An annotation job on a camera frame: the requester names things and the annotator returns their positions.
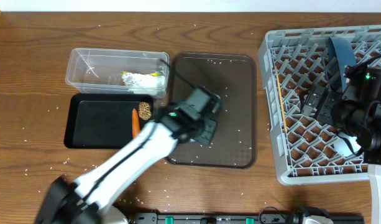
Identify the dark blue plate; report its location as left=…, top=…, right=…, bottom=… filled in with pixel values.
left=328, top=37, right=356, bottom=93

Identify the wooden chopstick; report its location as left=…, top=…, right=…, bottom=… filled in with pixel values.
left=274, top=66, right=288, bottom=134

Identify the brown patterned cookie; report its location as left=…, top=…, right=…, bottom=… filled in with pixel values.
left=138, top=101, right=152, bottom=120

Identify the orange carrot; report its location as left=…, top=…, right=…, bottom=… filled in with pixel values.
left=132, top=109, right=141, bottom=139

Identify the yellow foil snack wrapper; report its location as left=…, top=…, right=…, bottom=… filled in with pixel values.
left=121, top=70, right=165, bottom=86

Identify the white tissue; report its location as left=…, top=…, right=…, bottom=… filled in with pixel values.
left=124, top=73, right=166, bottom=90

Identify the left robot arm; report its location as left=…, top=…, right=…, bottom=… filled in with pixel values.
left=34, top=86, right=222, bottom=224

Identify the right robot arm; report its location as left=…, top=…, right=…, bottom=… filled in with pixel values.
left=300, top=63, right=381, bottom=223

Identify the grey dishwasher rack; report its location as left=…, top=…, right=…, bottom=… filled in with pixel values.
left=259, top=25, right=381, bottom=185

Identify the brown serving tray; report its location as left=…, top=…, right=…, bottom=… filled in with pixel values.
left=167, top=52, right=257, bottom=169

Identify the black plastic tray bin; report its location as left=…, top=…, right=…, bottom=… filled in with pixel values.
left=63, top=93, right=154, bottom=149

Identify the clear plastic bin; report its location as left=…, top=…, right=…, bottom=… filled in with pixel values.
left=65, top=48, right=169, bottom=98

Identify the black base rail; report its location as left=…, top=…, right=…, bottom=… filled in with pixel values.
left=115, top=206, right=365, bottom=224

